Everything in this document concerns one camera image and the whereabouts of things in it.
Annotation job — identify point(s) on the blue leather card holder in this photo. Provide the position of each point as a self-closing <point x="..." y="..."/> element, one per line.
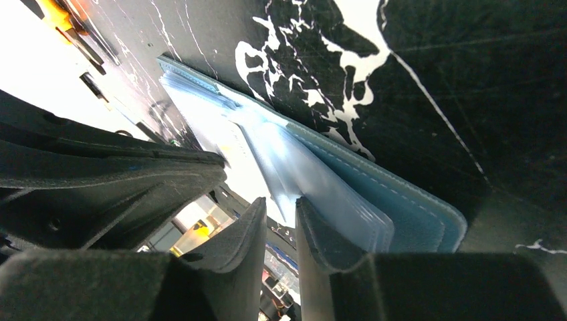
<point x="281" y="159"/>

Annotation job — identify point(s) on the yellow black handled pliers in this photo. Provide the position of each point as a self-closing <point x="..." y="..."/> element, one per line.
<point x="72" y="31"/>

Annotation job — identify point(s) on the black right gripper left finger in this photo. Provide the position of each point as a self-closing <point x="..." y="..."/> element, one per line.
<point x="218" y="280"/>

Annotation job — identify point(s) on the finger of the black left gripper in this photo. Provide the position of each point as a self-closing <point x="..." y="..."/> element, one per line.
<point x="67" y="185"/>

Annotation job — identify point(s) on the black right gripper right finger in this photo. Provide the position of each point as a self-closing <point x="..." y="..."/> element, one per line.
<point x="340" y="281"/>

